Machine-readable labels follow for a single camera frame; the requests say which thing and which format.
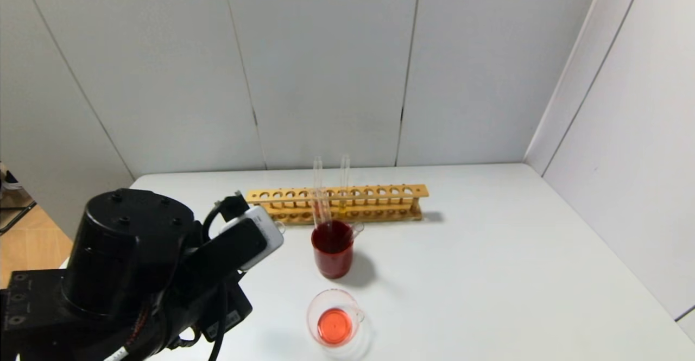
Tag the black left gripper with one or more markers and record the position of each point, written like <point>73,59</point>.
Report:
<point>232,315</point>

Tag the test tube with red pigment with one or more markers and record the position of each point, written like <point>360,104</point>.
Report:
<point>317,176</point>
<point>320,214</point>

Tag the empty glass test tube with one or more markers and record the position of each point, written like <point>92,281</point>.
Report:
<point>333,209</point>
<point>357,229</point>

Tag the test tube with yellow pigment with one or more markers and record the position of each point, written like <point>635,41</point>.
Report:
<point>342,207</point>

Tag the wooden test tube rack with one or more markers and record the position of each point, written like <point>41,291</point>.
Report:
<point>421,190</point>

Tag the clear glass beaker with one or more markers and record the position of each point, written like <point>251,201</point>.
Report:
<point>335,325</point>

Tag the dark red plastic cup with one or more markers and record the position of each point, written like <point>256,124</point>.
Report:
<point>332,260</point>

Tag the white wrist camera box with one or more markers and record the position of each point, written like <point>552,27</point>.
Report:
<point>255,236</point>

